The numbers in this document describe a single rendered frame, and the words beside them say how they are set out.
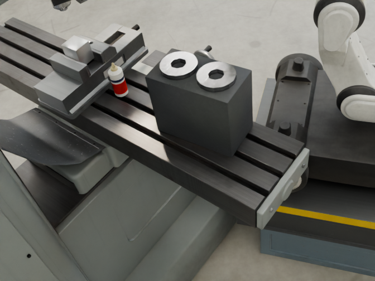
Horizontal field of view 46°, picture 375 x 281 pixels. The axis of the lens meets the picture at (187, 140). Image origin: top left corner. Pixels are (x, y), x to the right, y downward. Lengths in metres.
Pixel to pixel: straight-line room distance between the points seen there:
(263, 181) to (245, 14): 2.32
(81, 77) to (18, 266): 0.51
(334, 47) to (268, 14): 1.87
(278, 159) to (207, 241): 0.87
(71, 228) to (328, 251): 1.03
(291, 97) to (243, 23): 1.51
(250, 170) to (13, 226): 0.57
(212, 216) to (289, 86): 0.61
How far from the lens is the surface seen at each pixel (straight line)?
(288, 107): 1.69
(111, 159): 1.32
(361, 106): 1.56
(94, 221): 1.42
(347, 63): 1.51
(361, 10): 1.37
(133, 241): 1.67
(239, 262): 1.97
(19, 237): 1.15
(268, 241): 1.89
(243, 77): 1.00
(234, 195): 1.02
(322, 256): 1.93
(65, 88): 1.28
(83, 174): 1.29
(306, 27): 3.12
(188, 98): 1.00
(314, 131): 1.64
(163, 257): 1.79
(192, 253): 1.83
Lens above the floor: 1.78
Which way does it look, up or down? 48 degrees down
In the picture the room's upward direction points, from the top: 11 degrees counter-clockwise
